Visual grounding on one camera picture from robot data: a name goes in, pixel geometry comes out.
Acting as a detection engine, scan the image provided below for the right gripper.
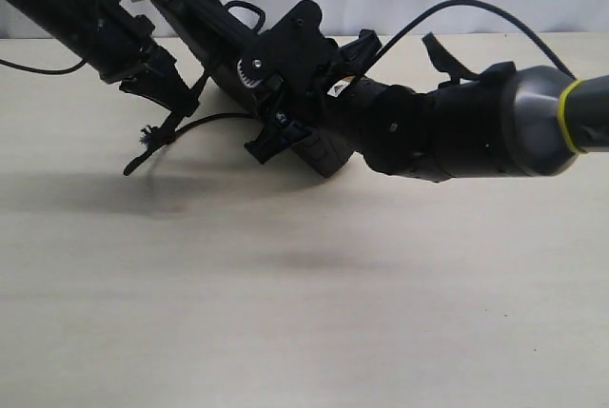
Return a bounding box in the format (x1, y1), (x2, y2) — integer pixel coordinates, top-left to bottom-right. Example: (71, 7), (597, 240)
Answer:
(235, 0), (381, 164)

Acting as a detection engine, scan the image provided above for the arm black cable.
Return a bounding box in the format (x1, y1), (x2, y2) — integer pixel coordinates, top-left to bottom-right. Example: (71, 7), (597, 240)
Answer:
(361, 0), (580, 86)
(0, 58), (87, 76)

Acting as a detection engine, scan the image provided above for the black plastic carry case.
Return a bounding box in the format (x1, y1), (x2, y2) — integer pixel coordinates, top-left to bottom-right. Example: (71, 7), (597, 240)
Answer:
(150, 0), (353, 178)

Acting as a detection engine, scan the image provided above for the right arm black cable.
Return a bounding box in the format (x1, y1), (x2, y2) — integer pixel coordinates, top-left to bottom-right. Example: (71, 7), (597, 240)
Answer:
(361, 0), (580, 86)

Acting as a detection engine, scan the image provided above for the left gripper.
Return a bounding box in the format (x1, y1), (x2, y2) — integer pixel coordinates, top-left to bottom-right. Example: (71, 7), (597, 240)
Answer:
(94, 12), (199, 116)

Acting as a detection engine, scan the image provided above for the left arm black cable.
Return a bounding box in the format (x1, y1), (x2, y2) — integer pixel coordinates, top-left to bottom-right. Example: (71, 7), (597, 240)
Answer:
(0, 58), (87, 76)

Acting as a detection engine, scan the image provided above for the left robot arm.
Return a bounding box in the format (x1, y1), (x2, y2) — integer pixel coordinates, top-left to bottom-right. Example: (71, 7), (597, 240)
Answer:
(6, 0), (199, 117)

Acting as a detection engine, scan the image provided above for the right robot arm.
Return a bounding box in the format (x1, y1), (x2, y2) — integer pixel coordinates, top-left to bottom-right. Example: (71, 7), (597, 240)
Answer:
(235, 0), (608, 183)

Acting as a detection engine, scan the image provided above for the black cord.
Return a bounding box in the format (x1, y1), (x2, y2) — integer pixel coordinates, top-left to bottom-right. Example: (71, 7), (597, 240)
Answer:
(123, 69), (253, 177)

